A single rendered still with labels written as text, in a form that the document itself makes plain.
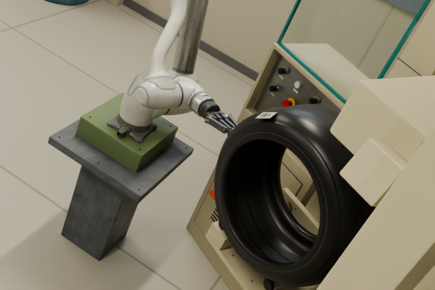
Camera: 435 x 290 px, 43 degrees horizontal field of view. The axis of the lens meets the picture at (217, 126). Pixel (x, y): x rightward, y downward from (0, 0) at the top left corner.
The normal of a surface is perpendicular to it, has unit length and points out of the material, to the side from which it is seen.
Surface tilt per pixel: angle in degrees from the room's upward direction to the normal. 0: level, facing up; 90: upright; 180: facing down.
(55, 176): 0
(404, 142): 90
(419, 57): 90
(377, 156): 72
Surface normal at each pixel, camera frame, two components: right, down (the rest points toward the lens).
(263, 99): -0.76, 0.09
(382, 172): -0.62, -0.15
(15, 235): 0.35, -0.77
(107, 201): -0.42, 0.38
